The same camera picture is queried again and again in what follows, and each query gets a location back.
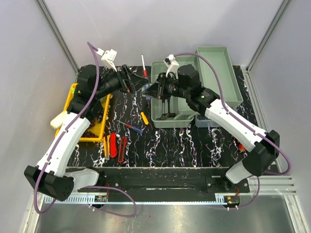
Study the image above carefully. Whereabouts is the purple cable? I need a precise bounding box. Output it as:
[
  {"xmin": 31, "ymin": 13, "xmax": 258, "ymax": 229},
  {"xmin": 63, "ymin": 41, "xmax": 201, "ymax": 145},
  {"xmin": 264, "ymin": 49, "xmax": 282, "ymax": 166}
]
[
  {"xmin": 173, "ymin": 52, "xmax": 292, "ymax": 211},
  {"xmin": 34, "ymin": 41, "xmax": 138, "ymax": 217}
]

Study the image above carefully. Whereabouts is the white green leek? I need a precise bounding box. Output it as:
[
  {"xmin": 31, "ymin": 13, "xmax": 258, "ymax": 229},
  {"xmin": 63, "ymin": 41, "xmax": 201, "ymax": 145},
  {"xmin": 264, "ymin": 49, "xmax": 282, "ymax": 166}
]
[{"xmin": 50, "ymin": 110, "xmax": 68, "ymax": 129}]

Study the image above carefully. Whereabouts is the red cherry bunch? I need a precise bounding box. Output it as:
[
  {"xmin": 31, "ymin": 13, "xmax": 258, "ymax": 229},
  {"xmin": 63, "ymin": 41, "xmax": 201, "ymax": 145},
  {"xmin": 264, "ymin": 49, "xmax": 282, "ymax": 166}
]
[{"xmin": 235, "ymin": 138, "xmax": 245, "ymax": 152}]

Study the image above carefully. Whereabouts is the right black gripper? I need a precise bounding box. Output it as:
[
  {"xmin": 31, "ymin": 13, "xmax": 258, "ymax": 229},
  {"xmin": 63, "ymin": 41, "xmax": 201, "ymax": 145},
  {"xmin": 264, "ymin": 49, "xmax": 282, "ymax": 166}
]
[{"xmin": 144, "ymin": 73, "xmax": 190, "ymax": 100}]

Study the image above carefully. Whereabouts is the black claw hammer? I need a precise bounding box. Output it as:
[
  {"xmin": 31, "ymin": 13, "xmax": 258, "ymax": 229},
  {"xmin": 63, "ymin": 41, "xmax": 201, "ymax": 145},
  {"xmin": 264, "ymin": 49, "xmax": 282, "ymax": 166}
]
[{"xmin": 157, "ymin": 97, "xmax": 176, "ymax": 120}]

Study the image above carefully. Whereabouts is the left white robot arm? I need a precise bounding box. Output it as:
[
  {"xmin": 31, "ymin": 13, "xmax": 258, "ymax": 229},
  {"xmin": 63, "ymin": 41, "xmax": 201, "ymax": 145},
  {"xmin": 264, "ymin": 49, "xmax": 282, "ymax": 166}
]
[{"xmin": 24, "ymin": 49, "xmax": 148, "ymax": 201}]

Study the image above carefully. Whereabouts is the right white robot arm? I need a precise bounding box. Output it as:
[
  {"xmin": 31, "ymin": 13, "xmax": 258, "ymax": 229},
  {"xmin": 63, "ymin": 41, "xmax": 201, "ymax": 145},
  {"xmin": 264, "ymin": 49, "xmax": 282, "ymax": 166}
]
[{"xmin": 143, "ymin": 54, "xmax": 280, "ymax": 192}]

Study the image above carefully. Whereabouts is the yellow plastic tray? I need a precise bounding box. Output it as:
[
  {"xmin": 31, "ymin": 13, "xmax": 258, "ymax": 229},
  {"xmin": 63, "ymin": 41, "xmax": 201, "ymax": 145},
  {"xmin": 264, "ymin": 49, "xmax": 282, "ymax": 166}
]
[{"xmin": 63, "ymin": 83, "xmax": 112, "ymax": 143}]

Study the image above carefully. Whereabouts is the clear grey plastic toolbox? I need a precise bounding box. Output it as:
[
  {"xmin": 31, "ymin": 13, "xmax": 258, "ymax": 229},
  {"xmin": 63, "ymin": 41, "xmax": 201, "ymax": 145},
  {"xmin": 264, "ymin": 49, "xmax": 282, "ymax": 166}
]
[{"xmin": 151, "ymin": 47, "xmax": 243, "ymax": 129}]

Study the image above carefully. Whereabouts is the red utility knife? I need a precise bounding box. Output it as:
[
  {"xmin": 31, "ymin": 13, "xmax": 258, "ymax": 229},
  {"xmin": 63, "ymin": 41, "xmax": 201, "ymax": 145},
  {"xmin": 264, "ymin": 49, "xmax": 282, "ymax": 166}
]
[{"xmin": 110, "ymin": 133, "xmax": 118, "ymax": 158}]

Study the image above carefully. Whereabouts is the yellow handled screwdriver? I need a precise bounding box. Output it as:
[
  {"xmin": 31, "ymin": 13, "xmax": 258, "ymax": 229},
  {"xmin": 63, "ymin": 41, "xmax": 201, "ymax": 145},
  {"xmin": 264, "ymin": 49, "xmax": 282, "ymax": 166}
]
[{"xmin": 140, "ymin": 112, "xmax": 149, "ymax": 125}]

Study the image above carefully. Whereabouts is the blue screwdriver with red band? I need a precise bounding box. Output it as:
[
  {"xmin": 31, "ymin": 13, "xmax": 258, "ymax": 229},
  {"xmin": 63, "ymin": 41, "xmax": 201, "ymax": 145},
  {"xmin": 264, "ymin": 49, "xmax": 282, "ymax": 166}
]
[{"xmin": 141, "ymin": 54, "xmax": 148, "ymax": 78}]

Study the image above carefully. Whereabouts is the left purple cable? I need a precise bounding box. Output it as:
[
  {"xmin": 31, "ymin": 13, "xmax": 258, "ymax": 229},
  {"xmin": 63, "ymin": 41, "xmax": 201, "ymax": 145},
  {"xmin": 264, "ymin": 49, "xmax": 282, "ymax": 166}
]
[{"xmin": 34, "ymin": 41, "xmax": 138, "ymax": 217}]

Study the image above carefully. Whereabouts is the dark red grape bunch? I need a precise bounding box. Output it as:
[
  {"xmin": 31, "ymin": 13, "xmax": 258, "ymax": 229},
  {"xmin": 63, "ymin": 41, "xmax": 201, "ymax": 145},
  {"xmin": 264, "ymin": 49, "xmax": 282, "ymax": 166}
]
[{"xmin": 82, "ymin": 119, "xmax": 98, "ymax": 138}]

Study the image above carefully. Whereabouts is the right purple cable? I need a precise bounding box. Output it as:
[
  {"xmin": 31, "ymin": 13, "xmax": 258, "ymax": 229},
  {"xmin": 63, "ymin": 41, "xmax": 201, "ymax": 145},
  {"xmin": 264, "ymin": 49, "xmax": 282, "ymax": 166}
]
[{"xmin": 173, "ymin": 52, "xmax": 292, "ymax": 211}]

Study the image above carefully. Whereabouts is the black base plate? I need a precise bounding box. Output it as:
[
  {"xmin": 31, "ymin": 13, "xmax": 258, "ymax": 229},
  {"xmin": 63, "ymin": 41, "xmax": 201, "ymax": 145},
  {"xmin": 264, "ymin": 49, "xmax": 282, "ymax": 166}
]
[{"xmin": 65, "ymin": 166, "xmax": 251, "ymax": 202}]

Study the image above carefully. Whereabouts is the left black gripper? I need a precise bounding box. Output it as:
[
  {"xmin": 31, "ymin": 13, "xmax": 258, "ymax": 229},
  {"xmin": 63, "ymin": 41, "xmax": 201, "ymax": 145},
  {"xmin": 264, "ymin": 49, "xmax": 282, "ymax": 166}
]
[{"xmin": 94, "ymin": 64, "xmax": 149, "ymax": 99}]

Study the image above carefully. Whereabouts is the dark blue grape bunch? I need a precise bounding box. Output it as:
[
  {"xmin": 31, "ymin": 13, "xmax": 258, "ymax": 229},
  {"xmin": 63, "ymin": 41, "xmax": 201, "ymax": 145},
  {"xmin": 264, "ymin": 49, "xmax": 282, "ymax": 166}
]
[{"xmin": 95, "ymin": 106, "xmax": 104, "ymax": 124}]

